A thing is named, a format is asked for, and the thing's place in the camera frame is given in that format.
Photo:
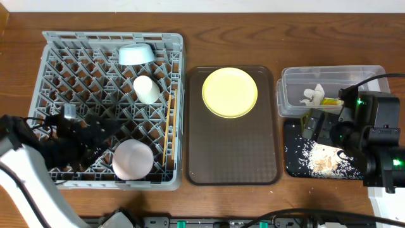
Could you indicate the white tissue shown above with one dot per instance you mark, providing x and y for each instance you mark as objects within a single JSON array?
[{"x": 314, "y": 97}]

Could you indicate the black waste tray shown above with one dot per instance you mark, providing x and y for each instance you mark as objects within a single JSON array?
[{"x": 294, "y": 158}]

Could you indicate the light blue bowl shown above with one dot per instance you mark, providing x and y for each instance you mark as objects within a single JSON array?
[{"x": 135, "y": 54}]

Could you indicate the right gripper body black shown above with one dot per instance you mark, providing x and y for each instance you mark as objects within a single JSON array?
[{"x": 321, "y": 127}]

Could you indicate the clear plastic container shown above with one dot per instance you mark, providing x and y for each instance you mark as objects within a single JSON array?
[{"x": 293, "y": 87}]

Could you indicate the pink small plate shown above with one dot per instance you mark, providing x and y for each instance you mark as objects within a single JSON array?
[{"x": 132, "y": 160}]

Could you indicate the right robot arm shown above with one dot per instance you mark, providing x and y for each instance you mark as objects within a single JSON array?
[{"x": 367, "y": 131}]

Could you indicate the brown plastic serving tray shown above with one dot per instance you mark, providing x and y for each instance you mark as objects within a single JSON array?
[{"x": 232, "y": 151}]

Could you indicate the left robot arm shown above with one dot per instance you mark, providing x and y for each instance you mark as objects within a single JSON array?
[{"x": 28, "y": 153}]

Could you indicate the yellow green snack wrapper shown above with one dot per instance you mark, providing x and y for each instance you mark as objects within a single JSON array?
[{"x": 331, "y": 102}]

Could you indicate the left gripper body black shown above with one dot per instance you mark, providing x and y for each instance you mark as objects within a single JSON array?
[{"x": 83, "y": 134}]

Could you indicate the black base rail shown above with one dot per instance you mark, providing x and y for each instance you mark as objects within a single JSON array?
[{"x": 289, "y": 218}]

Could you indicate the spilled rice pile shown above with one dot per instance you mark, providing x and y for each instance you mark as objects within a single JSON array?
[{"x": 322, "y": 161}]

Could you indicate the grey dishwasher rack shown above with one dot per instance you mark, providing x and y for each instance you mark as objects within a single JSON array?
[{"x": 81, "y": 68}]

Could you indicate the cream cup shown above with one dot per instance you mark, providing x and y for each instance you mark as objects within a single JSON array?
[{"x": 146, "y": 89}]

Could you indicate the yellow plate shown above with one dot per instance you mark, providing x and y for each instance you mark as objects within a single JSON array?
[{"x": 229, "y": 92}]

